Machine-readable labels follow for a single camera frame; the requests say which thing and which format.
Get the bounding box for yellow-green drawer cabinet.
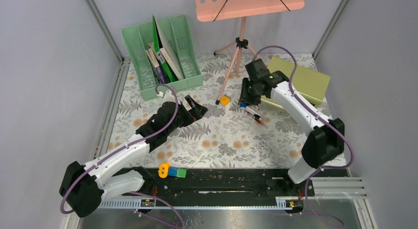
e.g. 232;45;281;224
268;55;331;107

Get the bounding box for purple Treehouse book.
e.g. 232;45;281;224
145;49;167;84

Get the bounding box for green plastic folder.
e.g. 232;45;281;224
152;16;178;82

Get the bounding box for white binder folder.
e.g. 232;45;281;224
155;18;184;80

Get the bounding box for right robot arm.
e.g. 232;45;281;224
239;59;345;196

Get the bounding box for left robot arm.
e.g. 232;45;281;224
59;96;208;218

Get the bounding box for red transparent pen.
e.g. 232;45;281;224
247;112;265;126

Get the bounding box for black capped marker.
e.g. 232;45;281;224
245;109;260;120

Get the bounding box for blue capped marker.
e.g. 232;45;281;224
245;106;266;120

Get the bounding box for yellow toy block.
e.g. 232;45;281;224
219;95;231;106

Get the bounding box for floral table mat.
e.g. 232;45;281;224
107;54;307;168

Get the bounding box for orange blue green block stack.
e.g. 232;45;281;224
158;163;187;178

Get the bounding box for green desktop file organizer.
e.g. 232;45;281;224
121;15;203;101

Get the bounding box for pink music stand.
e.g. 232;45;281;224
195;0;305;105

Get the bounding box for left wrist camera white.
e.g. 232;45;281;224
157;90;176;102

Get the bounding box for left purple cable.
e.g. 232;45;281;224
60;84;185;229

